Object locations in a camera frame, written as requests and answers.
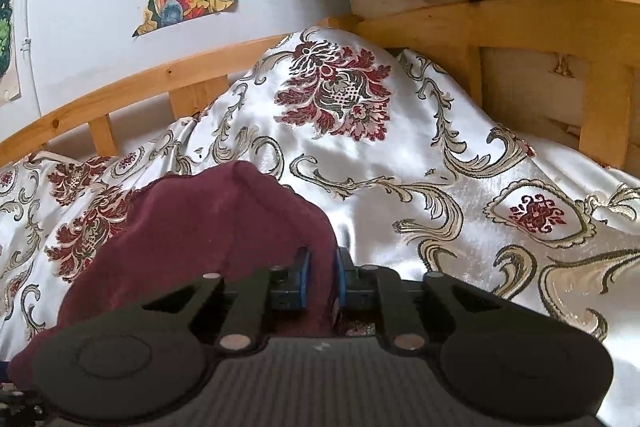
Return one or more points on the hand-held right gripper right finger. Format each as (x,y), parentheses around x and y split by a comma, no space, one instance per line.
(342,280)

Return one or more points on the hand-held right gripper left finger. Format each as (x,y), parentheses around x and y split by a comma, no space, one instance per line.
(302,278)

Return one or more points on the maroon garment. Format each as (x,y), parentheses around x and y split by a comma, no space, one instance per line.
(200,227)

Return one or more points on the floral patterned satin bedspread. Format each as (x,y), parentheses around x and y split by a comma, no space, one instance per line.
(400,167)

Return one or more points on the wooden bed frame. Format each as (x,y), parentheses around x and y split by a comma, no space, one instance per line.
(530,22)

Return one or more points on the white wall pipe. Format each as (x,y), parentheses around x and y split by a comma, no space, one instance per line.
(31,37)

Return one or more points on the green print wall poster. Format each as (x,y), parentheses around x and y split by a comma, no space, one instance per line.
(6,32)

